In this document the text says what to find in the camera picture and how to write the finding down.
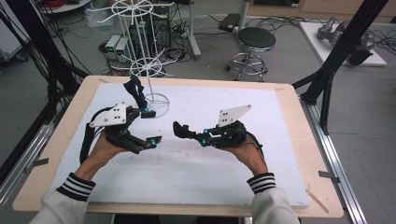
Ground black flat box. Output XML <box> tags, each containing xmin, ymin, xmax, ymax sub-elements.
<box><xmin>218</xmin><ymin>12</ymin><xmax>242</xmax><ymax>33</ymax></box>

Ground grey power supply box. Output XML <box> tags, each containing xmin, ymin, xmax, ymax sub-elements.
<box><xmin>115</xmin><ymin>36</ymin><xmax>131</xmax><ymax>63</ymax></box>
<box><xmin>105</xmin><ymin>34</ymin><xmax>122</xmax><ymax>54</ymax></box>

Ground black metal frame post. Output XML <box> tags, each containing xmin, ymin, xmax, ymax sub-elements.
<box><xmin>291</xmin><ymin>0</ymin><xmax>390</xmax><ymax>136</ymax></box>

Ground bundle of black floor cables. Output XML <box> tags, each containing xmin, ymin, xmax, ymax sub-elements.
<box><xmin>245</xmin><ymin>14</ymin><xmax>313</xmax><ymax>35</ymax></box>

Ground hand-held gripper black cable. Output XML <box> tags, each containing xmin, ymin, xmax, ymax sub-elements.
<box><xmin>244</xmin><ymin>132</ymin><xmax>266</xmax><ymax>166</ymax></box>
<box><xmin>78</xmin><ymin>106</ymin><xmax>114</xmax><ymax>165</ymax></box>

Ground white foam board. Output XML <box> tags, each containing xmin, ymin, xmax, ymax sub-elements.
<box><xmin>49</xmin><ymin>82</ymin><xmax>311</xmax><ymax>209</ymax></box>

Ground person's dark pants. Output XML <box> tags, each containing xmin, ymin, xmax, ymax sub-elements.
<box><xmin>112</xmin><ymin>214</ymin><xmax>250</xmax><ymax>224</ymax></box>

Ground person's right hand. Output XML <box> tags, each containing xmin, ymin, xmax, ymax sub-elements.
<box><xmin>218</xmin><ymin>132</ymin><xmax>269</xmax><ymax>181</ymax></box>

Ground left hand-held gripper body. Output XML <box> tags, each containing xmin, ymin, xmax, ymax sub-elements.
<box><xmin>89</xmin><ymin>101</ymin><xmax>149</xmax><ymax>155</ymax></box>

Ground black round stool chrome base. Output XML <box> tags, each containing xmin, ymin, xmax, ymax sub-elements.
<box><xmin>224</xmin><ymin>26</ymin><xmax>277</xmax><ymax>83</ymax></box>

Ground grey metal clamp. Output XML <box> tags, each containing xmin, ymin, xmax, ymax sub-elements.
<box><xmin>318</xmin><ymin>170</ymin><xmax>341</xmax><ymax>185</ymax></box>
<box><xmin>22</xmin><ymin>157</ymin><xmax>50</xmax><ymax>175</ymax></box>

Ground white floor platform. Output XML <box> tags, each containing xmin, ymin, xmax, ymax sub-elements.
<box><xmin>298</xmin><ymin>21</ymin><xmax>389</xmax><ymax>68</ymax></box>

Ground left hand-held gripper black cable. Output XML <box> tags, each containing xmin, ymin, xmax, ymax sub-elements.
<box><xmin>78</xmin><ymin>106</ymin><xmax>114</xmax><ymax>165</ymax></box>

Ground grey metal table leg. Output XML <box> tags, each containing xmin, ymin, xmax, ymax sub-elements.
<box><xmin>186</xmin><ymin>0</ymin><xmax>203</xmax><ymax>61</ymax></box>

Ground aluminium rail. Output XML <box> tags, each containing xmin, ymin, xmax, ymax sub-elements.
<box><xmin>0</xmin><ymin>119</ymin><xmax>56</xmax><ymax>208</ymax></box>
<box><xmin>299</xmin><ymin>95</ymin><xmax>369</xmax><ymax>224</ymax></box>

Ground white wire display rack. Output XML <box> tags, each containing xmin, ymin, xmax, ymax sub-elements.
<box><xmin>87</xmin><ymin>0</ymin><xmax>176</xmax><ymax>119</ymax></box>

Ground thin wooden stick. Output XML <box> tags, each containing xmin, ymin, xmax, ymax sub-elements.
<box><xmin>304</xmin><ymin>189</ymin><xmax>330</xmax><ymax>215</ymax></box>

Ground right hand-held gripper black cable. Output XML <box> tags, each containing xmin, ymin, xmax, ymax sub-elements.
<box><xmin>244</xmin><ymin>132</ymin><xmax>266</xmax><ymax>166</ymax></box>

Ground black computer tower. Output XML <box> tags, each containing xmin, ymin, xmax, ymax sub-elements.
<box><xmin>128</xmin><ymin>3</ymin><xmax>173</xmax><ymax>58</ymax></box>

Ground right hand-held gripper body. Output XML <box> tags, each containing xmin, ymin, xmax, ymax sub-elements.
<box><xmin>208</xmin><ymin>104</ymin><xmax>253</xmax><ymax>150</ymax></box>

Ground black frame post with cables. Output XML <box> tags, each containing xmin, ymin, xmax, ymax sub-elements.
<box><xmin>0</xmin><ymin>0</ymin><xmax>91</xmax><ymax>127</ymax></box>

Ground person's left hand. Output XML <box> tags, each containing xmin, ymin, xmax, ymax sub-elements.
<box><xmin>74</xmin><ymin>132</ymin><xmax>128</xmax><ymax>183</ymax></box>

